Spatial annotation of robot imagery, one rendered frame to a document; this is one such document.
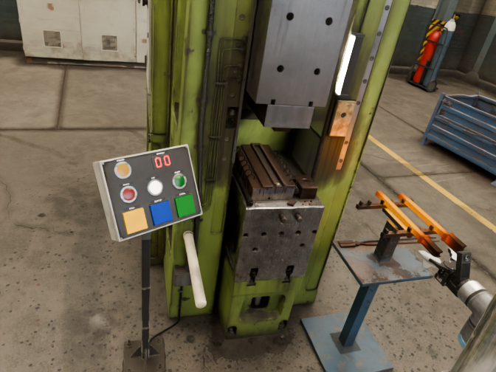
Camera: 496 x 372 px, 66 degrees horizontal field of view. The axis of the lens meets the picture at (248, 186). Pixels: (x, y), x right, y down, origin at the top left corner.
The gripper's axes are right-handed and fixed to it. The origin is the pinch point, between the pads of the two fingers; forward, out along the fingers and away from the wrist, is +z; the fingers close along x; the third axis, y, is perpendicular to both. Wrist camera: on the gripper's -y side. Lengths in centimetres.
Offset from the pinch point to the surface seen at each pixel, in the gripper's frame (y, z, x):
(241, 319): 78, 37, -62
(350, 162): -9, 55, -12
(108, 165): -24, 25, -125
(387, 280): 26.3, 8.8, -6.7
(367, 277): 26.3, 11.7, -15.5
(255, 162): -5, 63, -60
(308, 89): -50, 41, -52
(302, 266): 40, 35, -35
